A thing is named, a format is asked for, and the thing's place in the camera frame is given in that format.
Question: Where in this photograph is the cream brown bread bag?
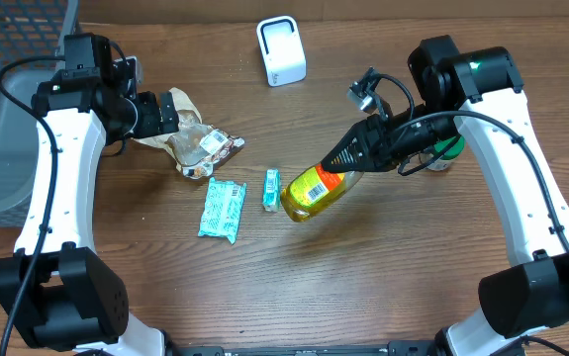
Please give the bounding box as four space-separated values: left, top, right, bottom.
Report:
136 88 245 180

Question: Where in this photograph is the green-capped white bottle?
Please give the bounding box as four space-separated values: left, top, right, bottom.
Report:
419 136 465 171

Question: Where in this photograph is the yellow Vim dish soap bottle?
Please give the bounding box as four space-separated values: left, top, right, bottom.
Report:
280 163 364 223

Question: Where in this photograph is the small teal white box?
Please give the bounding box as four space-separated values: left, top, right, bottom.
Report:
262 168 281 213

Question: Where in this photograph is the light teal snack packet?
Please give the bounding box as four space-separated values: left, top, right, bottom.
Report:
198 177 246 244

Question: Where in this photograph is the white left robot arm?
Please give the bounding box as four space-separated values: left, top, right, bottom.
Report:
0 33 178 355

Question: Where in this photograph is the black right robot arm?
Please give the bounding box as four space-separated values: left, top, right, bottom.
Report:
322 36 569 355

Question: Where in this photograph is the white barcode scanner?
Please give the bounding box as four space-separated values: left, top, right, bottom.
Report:
256 16 307 87

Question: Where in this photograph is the dark grey plastic basket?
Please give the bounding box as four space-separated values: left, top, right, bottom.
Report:
0 0 79 226

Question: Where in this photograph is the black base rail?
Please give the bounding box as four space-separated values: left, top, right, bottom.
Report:
172 340 445 356

